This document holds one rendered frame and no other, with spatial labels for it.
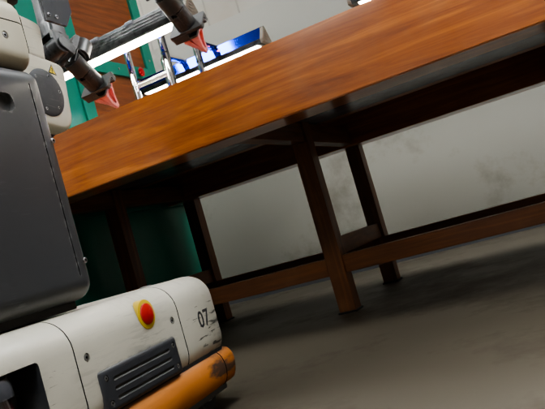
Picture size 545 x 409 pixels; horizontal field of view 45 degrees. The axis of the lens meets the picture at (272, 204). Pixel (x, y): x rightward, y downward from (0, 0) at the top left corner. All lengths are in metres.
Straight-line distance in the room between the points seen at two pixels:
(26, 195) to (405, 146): 2.74
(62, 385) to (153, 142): 0.96
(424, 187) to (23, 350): 2.86
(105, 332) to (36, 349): 0.15
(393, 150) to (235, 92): 2.01
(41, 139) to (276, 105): 0.68
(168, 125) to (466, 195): 2.09
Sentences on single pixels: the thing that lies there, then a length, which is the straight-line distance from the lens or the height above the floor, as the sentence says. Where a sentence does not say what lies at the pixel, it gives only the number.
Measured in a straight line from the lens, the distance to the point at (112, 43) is 2.28.
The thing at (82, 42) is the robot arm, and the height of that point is 1.00.
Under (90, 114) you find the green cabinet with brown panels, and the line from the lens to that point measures 2.88.
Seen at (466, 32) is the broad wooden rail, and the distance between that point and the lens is 1.53.
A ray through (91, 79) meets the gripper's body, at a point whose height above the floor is 0.89.
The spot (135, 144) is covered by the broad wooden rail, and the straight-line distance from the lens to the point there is 1.84.
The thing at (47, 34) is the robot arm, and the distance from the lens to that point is 2.00.
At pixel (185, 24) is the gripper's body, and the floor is 0.91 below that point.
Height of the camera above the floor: 0.30
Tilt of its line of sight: 3 degrees up
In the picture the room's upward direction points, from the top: 16 degrees counter-clockwise
